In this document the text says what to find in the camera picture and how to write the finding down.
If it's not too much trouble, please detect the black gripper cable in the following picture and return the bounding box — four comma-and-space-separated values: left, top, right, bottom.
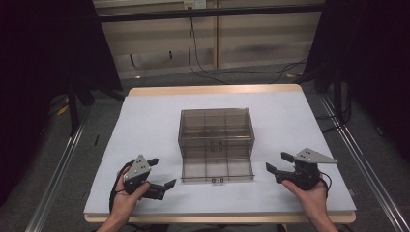
317, 171, 333, 198
108, 159, 136, 215

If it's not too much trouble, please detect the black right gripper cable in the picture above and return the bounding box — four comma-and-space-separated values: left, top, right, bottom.
317, 171, 333, 198

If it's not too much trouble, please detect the person's right hand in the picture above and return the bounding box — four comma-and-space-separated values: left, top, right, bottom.
280, 178, 329, 221

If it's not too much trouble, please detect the black curtain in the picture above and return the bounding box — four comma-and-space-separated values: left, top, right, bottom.
0, 0, 124, 207
303, 0, 410, 163

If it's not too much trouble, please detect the white wall socket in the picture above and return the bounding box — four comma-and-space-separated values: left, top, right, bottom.
183, 0, 207, 10

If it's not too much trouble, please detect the transparent grey drawer cabinet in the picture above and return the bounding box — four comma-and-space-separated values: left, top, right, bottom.
177, 107, 256, 159

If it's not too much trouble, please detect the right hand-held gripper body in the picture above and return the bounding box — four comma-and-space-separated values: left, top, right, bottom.
280, 147, 338, 191

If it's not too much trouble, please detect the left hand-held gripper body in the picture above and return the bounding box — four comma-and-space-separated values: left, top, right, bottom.
123, 154, 153, 196

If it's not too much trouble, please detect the black hanging wall cable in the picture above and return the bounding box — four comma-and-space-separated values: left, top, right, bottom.
187, 16, 230, 86

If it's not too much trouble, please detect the wooden table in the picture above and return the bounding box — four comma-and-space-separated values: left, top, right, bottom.
83, 83, 358, 224

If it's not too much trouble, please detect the transparent grey divided drawer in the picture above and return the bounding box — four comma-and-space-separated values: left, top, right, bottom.
180, 155, 255, 187

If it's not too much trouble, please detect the white table mat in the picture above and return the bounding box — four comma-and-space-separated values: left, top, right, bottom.
83, 91, 358, 217

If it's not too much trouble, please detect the metal floor rail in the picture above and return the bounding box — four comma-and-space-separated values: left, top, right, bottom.
318, 93, 410, 232
24, 112, 90, 232

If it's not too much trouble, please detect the person's left hand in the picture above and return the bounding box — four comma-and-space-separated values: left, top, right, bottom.
110, 165, 152, 224

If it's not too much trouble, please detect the black horizontal bar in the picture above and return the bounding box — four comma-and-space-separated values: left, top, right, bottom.
96, 3, 327, 23

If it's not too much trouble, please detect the black floor cable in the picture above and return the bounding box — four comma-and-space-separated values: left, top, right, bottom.
206, 57, 308, 85

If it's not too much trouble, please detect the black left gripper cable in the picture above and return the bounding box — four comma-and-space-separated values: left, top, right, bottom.
108, 159, 136, 215

